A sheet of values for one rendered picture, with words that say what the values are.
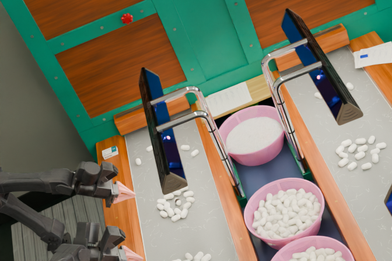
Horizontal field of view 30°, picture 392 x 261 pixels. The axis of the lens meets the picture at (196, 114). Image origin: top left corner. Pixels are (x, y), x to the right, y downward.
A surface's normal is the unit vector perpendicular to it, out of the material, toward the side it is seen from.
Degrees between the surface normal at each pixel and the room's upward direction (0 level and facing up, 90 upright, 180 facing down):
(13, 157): 90
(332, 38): 90
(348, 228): 0
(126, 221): 0
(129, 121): 90
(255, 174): 0
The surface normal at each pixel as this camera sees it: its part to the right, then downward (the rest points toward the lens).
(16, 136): 0.26, 0.53
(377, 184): -0.33, -0.73
